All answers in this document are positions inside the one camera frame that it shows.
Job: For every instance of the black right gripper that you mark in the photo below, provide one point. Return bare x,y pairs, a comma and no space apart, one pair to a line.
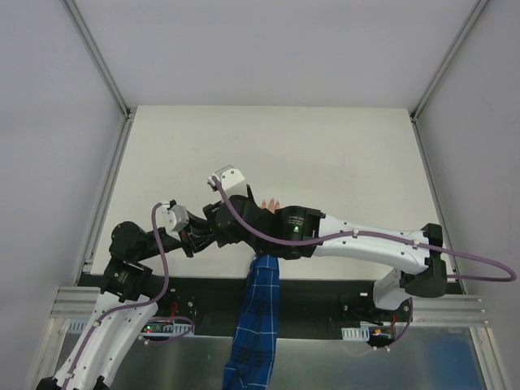
220,226

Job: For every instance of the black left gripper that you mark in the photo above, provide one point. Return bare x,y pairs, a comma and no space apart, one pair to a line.
188,240

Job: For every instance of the blue plaid sleeve forearm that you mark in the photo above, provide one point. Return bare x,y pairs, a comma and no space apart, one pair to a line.
252,359

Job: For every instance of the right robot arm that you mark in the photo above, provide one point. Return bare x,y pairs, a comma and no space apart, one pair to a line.
295,232

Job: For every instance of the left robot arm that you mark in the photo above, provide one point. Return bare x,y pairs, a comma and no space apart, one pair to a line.
130,297

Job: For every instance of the person's hand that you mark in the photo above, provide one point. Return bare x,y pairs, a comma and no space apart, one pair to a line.
272,205

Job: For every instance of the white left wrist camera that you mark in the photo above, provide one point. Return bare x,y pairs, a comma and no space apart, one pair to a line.
174,217

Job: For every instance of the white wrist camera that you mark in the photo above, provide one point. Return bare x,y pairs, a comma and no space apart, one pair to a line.
174,217
231,180

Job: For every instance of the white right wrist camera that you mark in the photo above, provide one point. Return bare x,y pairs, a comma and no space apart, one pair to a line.
231,180

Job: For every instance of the left white cable duct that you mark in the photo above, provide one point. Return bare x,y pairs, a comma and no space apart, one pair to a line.
160,329

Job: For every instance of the white cable duct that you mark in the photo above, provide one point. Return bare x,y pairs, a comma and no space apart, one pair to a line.
160,329
358,334

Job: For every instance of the aluminium table edge rail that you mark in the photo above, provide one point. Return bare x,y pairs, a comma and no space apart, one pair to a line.
93,234

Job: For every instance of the right white cable duct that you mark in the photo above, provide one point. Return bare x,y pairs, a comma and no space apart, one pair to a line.
358,334

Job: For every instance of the left aluminium frame post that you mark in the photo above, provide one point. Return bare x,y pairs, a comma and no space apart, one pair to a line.
80,25

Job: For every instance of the aluminium frame post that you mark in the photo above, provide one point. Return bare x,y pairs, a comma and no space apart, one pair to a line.
454,49
80,25

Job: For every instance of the right aluminium frame post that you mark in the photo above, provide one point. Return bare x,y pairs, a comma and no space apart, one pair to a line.
454,49

